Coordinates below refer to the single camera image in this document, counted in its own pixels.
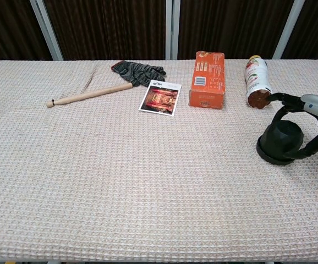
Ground black round cup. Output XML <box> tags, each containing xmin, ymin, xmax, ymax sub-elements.
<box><xmin>256</xmin><ymin>120</ymin><xmax>305</xmax><ymax>166</ymax></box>

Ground white labelled drink bottle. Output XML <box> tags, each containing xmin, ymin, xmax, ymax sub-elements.
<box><xmin>243</xmin><ymin>54</ymin><xmax>275</xmax><ymax>110</ymax></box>

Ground orange cardboard box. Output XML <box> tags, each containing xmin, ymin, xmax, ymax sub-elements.
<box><xmin>188</xmin><ymin>50</ymin><xmax>227</xmax><ymax>110</ymax></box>

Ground white bordered photo postcard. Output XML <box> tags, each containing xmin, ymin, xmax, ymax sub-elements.
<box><xmin>138</xmin><ymin>79</ymin><xmax>183</xmax><ymax>118</ymax></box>

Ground black grey work glove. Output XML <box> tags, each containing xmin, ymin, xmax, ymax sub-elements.
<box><xmin>111</xmin><ymin>60</ymin><xmax>167</xmax><ymax>87</ymax></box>

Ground beige waffle weave tablecloth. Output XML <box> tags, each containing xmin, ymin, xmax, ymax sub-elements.
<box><xmin>0</xmin><ymin>59</ymin><xmax>318</xmax><ymax>262</ymax></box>

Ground light wooden stick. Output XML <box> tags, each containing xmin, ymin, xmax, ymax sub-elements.
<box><xmin>45</xmin><ymin>83</ymin><xmax>134</xmax><ymax>108</ymax></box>

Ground grey metal partition post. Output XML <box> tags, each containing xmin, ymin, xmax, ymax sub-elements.
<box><xmin>29</xmin><ymin>0</ymin><xmax>64</xmax><ymax>61</ymax></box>
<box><xmin>165</xmin><ymin>0</ymin><xmax>180</xmax><ymax>61</ymax></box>
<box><xmin>272</xmin><ymin>0</ymin><xmax>306</xmax><ymax>60</ymax></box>

